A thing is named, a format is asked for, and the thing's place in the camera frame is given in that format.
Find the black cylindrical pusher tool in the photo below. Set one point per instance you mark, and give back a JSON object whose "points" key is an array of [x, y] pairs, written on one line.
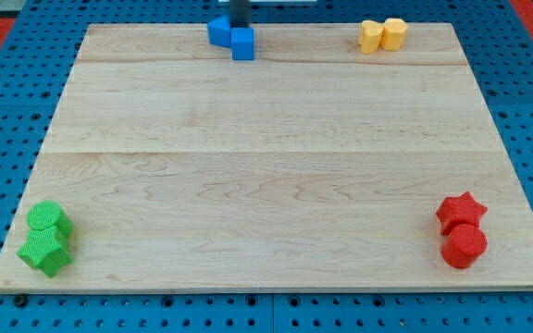
{"points": [[240, 13]]}

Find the blue triangle block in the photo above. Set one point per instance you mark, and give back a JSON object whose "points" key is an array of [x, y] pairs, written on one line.
{"points": [[219, 31]]}

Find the wooden board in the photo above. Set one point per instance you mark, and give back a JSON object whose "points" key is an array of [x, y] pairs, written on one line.
{"points": [[312, 168]]}

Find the blue cube block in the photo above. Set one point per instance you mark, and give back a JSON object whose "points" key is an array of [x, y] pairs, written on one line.
{"points": [[242, 43]]}

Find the yellow heart block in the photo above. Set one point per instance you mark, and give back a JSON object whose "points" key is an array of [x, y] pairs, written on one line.
{"points": [[370, 36]]}

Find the yellow hexagon block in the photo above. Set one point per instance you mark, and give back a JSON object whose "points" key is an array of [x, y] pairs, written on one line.
{"points": [[394, 34]]}

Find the green cylinder block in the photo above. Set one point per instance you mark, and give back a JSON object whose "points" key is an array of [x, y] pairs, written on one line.
{"points": [[47, 214]]}

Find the red star block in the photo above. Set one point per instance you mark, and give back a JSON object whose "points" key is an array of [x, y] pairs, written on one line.
{"points": [[458, 210]]}

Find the green star block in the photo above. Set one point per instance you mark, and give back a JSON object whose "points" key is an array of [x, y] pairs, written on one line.
{"points": [[46, 250]]}

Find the red cylinder block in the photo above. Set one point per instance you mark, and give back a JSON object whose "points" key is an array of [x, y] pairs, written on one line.
{"points": [[463, 246]]}

